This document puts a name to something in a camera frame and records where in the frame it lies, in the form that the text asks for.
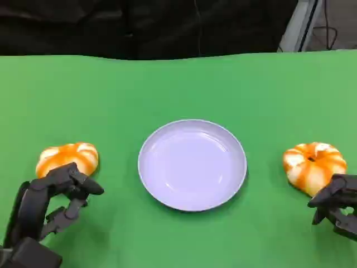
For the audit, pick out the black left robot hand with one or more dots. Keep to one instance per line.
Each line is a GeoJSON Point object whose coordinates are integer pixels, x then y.
{"type": "Point", "coordinates": [33, 201]}

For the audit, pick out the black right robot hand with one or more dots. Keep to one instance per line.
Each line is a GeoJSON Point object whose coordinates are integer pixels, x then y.
{"type": "Point", "coordinates": [338, 192]}

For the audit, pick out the orange white toy bread roll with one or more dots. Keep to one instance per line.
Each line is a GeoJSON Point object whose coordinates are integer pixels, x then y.
{"type": "Point", "coordinates": [312, 167]}
{"type": "Point", "coordinates": [69, 156]}

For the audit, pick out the lilac plate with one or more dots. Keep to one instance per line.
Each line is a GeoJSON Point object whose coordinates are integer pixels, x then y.
{"type": "Point", "coordinates": [192, 164]}

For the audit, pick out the green table cloth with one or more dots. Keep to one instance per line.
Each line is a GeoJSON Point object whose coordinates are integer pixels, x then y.
{"type": "Point", "coordinates": [178, 89]}

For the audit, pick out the black fabric drape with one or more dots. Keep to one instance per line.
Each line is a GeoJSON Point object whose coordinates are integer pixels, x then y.
{"type": "Point", "coordinates": [111, 28]}

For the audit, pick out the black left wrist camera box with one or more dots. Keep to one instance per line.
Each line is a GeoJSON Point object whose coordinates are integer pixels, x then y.
{"type": "Point", "coordinates": [30, 255]}

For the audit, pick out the grey white frame post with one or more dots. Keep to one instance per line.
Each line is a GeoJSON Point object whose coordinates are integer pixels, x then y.
{"type": "Point", "coordinates": [299, 25]}

